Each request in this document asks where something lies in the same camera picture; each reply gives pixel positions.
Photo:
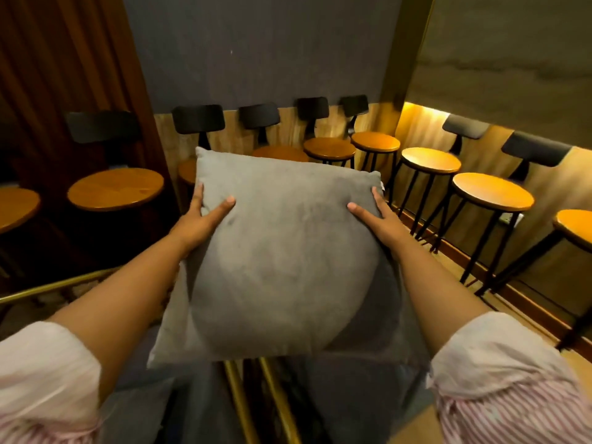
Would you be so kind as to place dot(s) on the row of wooden bar stools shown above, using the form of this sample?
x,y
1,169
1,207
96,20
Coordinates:
x,y
492,191

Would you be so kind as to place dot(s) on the person's left hand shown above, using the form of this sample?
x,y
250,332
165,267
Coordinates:
x,y
194,228

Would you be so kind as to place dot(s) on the grey square cushion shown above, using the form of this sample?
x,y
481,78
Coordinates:
x,y
286,254

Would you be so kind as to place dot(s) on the person's left forearm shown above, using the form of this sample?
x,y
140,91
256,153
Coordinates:
x,y
125,295

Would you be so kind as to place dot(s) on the person's left thumb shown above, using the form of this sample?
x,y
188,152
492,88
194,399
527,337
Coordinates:
x,y
221,209

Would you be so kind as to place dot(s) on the brass metal rail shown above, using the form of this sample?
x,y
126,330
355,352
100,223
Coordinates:
x,y
55,285
280,402
240,402

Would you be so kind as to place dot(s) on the person's right forearm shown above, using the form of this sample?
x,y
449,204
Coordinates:
x,y
434,295

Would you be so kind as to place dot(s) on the brown curtain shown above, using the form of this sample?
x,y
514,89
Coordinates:
x,y
60,64

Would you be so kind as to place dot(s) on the person's right thumb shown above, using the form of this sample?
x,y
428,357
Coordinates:
x,y
363,214

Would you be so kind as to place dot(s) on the white wall socket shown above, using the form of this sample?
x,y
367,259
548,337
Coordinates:
x,y
511,219

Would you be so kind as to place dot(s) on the person's right hand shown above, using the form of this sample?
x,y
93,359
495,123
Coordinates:
x,y
388,228

